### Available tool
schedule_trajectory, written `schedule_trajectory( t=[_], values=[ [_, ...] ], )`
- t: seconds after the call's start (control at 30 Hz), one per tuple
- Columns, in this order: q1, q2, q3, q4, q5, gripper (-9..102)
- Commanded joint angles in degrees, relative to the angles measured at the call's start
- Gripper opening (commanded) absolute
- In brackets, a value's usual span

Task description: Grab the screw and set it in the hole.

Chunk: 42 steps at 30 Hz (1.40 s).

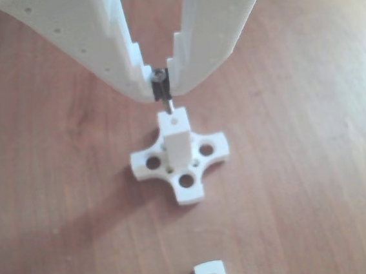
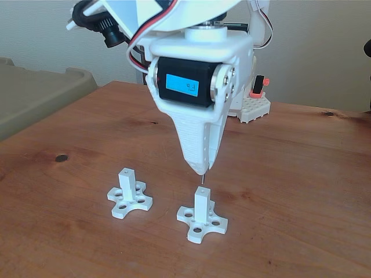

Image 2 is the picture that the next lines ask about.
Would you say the orange and black clamp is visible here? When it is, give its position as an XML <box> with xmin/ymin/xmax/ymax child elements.
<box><xmin>249</xmin><ymin>75</ymin><xmax>270</xmax><ymax>99</ymax></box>

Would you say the beige plastic bin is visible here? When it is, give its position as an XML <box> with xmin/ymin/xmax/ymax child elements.
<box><xmin>0</xmin><ymin>57</ymin><xmax>99</xmax><ymax>142</ymax></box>

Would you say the person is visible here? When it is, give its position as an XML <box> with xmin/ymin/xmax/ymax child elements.
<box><xmin>363</xmin><ymin>37</ymin><xmax>371</xmax><ymax>112</ymax></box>

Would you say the white studded base plate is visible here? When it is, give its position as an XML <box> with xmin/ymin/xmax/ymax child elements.
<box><xmin>228</xmin><ymin>92</ymin><xmax>272</xmax><ymax>125</ymax></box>

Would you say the white cross-base post stand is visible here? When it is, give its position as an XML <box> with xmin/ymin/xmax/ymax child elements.
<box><xmin>176</xmin><ymin>186</ymin><xmax>229</xmax><ymax>243</ymax></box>
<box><xmin>107</xmin><ymin>167</ymin><xmax>154</xmax><ymax>220</ymax></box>

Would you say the red white black servo wire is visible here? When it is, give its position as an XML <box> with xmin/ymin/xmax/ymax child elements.
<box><xmin>126</xmin><ymin>0</ymin><xmax>180</xmax><ymax>74</ymax></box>
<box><xmin>249</xmin><ymin>0</ymin><xmax>275</xmax><ymax>49</ymax></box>

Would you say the black camera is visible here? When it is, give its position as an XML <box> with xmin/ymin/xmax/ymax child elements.
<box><xmin>71</xmin><ymin>1</ymin><xmax>125</xmax><ymax>49</ymax></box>

